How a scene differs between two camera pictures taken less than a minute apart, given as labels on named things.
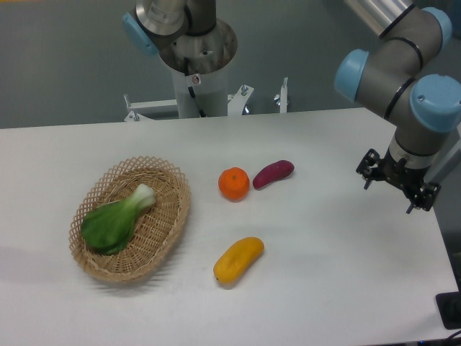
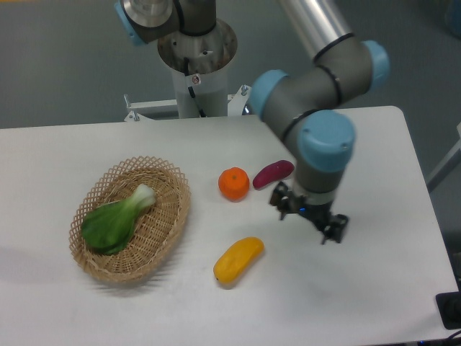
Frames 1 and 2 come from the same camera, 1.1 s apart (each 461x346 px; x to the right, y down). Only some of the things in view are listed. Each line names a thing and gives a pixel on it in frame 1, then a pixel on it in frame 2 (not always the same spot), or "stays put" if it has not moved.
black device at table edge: x=449 y=308 stays put
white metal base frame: x=238 y=103 stays put
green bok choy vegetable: x=107 y=226 stays put
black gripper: x=400 y=174 → x=334 y=230
